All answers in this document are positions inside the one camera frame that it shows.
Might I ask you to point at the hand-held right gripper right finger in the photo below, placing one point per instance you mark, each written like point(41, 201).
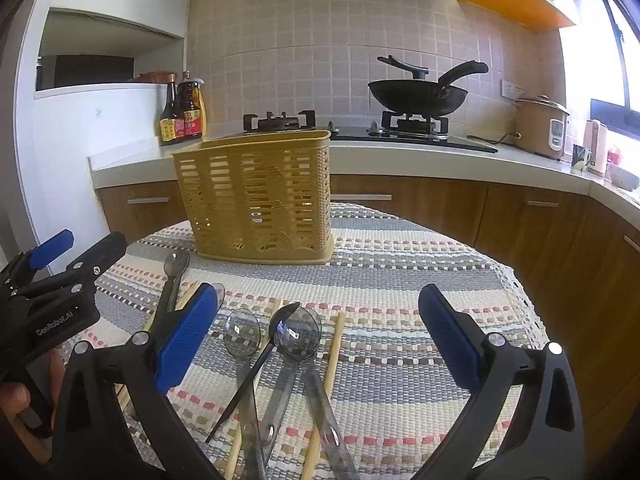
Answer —
point(450, 340)

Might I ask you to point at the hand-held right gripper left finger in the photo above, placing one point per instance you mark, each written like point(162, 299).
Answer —
point(187, 340)

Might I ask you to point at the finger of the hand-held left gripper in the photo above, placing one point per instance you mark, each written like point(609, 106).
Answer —
point(50, 251)
point(100, 255)

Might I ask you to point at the wooden chopstick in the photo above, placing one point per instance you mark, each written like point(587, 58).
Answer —
point(334, 355)
point(232, 455)
point(186, 294)

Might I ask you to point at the yellow plastic utensil basket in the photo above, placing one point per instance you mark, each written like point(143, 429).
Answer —
point(250, 195)

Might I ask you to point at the person's left hand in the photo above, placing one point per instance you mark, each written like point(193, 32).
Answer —
point(12, 399)

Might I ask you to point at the striped woven tablecloth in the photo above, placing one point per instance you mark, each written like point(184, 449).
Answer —
point(400, 310)

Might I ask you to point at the steel spoon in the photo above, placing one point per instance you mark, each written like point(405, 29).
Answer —
point(177, 264)

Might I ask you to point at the black plastic spoon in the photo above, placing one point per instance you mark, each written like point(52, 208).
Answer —
point(284, 319)

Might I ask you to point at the dark soy sauce bottle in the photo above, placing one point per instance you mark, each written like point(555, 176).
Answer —
point(169, 120)

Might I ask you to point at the amber sauce bottle red label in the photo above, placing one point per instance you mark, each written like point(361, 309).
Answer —
point(190, 115)

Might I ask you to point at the yellow plastic bottle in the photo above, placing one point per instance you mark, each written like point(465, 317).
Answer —
point(204, 110)

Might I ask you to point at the brown wicker basket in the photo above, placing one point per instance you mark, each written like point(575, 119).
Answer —
point(155, 77)

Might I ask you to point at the black glass gas stove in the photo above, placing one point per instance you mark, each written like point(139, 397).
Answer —
point(450, 141)

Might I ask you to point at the dark patterned mug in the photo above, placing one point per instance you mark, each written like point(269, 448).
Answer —
point(581, 159)

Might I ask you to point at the beige rice cooker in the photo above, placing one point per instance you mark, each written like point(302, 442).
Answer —
point(537, 127)

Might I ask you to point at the white bowl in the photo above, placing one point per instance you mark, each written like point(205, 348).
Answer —
point(622, 176)

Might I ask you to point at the white electric kettle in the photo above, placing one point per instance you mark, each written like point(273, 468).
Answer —
point(596, 147)

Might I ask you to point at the black wok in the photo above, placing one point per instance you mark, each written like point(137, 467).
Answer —
point(415, 97)

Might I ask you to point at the black wok lid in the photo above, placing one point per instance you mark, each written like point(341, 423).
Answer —
point(407, 67)

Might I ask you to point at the kitchen window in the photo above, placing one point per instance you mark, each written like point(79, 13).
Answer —
point(612, 60)

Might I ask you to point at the white wall socket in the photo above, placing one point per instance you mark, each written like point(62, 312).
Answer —
point(511, 90)

